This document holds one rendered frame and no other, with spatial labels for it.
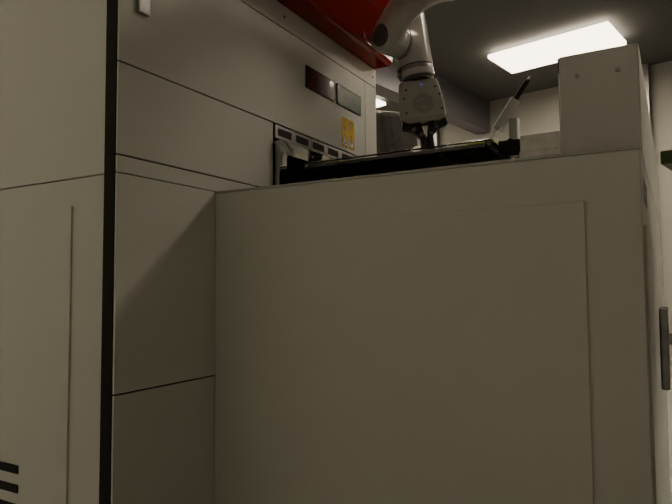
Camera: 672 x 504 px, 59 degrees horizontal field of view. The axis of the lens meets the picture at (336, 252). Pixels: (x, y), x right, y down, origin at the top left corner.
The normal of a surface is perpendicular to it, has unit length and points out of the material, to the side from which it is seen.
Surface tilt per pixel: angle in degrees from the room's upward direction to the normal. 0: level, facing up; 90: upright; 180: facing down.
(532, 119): 90
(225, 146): 90
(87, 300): 90
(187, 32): 90
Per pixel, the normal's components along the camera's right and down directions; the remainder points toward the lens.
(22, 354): -0.50, -0.04
